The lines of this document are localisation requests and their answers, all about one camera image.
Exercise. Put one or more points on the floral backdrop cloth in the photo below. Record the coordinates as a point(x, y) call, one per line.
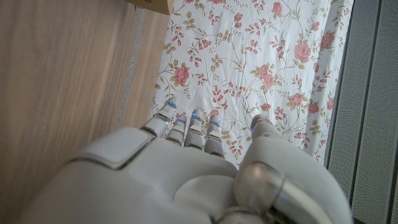
point(248, 46)

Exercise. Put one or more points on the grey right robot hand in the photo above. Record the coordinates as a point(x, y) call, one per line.
point(155, 186)

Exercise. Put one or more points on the cardboard packing box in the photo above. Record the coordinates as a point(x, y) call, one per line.
point(155, 4)

